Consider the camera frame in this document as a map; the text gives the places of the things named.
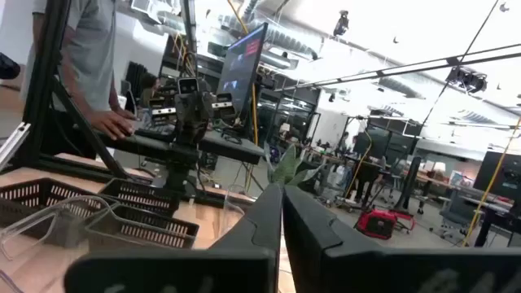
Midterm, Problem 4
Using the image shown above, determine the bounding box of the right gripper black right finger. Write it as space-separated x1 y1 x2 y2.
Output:
282 186 521 293

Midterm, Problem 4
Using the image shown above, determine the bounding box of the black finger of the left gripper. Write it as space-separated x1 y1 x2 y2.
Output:
194 96 214 142
174 97 195 143

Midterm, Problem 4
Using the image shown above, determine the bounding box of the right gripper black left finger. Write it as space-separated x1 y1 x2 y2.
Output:
63 183 284 293

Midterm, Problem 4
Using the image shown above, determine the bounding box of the clear plastic basket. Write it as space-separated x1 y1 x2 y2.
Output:
221 182 256 231
0 195 120 293

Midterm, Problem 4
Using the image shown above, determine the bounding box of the black slotted plastic basket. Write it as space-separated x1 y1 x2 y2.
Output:
99 177 183 213
84 203 200 250
0 177 107 241

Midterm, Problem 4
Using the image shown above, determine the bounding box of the black keyboard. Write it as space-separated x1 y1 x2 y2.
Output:
134 123 177 142

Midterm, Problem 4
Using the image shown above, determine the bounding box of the seated person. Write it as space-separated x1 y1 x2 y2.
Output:
140 75 164 109

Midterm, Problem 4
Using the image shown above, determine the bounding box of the dark grey desk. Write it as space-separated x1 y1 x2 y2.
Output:
97 129 266 166

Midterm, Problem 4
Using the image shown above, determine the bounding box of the person's hand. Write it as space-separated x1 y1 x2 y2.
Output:
87 108 138 142

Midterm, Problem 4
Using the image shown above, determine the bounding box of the black computer monitor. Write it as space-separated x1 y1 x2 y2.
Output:
215 22 269 123

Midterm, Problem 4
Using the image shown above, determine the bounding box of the green plant in white pot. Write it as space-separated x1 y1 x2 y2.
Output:
264 142 326 189

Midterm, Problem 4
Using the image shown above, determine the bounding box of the distant person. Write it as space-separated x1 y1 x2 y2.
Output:
337 130 351 154

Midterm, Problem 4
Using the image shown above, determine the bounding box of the grey office chair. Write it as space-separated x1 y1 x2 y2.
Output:
438 189 477 241

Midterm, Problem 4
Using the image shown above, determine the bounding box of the silver aluminium bar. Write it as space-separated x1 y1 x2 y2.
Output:
0 121 32 172

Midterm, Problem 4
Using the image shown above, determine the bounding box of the black rounded object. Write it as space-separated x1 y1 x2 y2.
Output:
0 51 21 81

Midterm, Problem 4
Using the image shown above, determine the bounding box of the black work table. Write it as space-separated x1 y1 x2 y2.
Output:
463 197 521 249

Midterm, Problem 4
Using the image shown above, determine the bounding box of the black screen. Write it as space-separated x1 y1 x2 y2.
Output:
473 150 521 201

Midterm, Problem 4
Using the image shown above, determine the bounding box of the long ceiling light bar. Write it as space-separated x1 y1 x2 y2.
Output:
274 42 521 93

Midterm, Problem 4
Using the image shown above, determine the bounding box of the black ceiling-mounted device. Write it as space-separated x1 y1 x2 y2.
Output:
445 65 488 94

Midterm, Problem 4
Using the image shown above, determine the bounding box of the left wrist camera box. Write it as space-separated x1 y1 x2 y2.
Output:
177 77 200 95

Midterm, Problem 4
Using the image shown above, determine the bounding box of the black cable on desk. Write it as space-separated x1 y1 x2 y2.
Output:
221 129 245 146

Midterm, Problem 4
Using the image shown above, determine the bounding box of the silver ventilation duct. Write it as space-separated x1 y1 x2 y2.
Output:
217 14 321 62

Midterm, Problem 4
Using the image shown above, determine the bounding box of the black floor post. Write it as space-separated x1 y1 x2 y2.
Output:
394 156 424 212

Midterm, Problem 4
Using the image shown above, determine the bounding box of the black aluminium table frame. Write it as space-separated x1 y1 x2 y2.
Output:
7 0 256 208

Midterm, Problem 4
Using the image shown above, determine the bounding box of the black ceiling camera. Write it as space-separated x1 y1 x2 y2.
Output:
332 10 350 37

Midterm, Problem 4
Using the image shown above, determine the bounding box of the black hanging cable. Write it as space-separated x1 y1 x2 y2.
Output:
401 0 501 172

